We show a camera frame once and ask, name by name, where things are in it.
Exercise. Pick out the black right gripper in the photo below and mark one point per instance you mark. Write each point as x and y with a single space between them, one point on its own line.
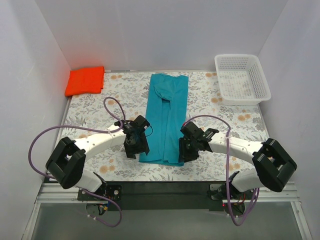
188 151

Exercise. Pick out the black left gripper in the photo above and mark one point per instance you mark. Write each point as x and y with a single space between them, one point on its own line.
136 147

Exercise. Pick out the teal t shirt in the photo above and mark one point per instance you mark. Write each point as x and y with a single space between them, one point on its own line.
166 112

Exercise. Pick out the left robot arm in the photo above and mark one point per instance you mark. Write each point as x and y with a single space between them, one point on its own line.
67 162

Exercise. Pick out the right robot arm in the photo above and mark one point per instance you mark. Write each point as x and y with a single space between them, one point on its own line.
273 166

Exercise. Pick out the floral patterned table mat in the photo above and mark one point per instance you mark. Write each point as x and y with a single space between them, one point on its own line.
125 94

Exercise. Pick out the folded orange t shirt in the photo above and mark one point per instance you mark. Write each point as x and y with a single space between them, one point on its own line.
88 80

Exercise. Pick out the white plastic basket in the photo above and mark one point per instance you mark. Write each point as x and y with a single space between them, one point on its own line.
241 79

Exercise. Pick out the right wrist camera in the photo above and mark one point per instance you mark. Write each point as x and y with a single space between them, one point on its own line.
190 131

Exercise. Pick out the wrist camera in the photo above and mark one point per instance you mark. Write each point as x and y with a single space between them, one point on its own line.
190 131
140 123

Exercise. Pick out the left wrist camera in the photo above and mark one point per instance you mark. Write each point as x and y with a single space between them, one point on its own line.
140 123

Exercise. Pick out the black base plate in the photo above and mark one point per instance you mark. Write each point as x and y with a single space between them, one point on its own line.
166 195

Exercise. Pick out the aluminium frame rail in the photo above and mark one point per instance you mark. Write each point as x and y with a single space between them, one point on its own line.
54 193

